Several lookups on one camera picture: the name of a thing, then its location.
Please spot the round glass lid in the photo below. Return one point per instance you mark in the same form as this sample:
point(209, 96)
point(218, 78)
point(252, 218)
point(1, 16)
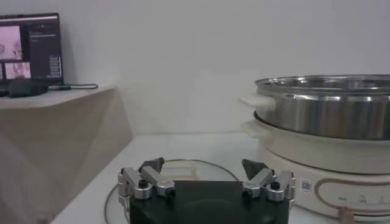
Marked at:
point(198, 170)

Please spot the black laptop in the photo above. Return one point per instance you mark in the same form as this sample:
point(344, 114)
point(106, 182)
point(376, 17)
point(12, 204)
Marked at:
point(42, 45)

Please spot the cream electric cooker base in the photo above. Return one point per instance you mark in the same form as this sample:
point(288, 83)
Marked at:
point(335, 158)

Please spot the black computer mouse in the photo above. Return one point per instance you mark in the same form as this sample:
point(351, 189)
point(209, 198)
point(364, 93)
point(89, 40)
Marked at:
point(27, 88)

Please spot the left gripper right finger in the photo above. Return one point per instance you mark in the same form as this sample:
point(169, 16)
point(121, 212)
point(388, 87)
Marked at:
point(259, 181)

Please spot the white side desk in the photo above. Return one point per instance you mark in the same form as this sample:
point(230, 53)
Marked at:
point(61, 137)

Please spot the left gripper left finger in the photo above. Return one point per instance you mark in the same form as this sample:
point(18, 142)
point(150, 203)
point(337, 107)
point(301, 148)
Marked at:
point(158, 181)

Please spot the stainless steel steamer basket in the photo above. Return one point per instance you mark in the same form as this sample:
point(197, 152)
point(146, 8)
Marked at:
point(320, 112)

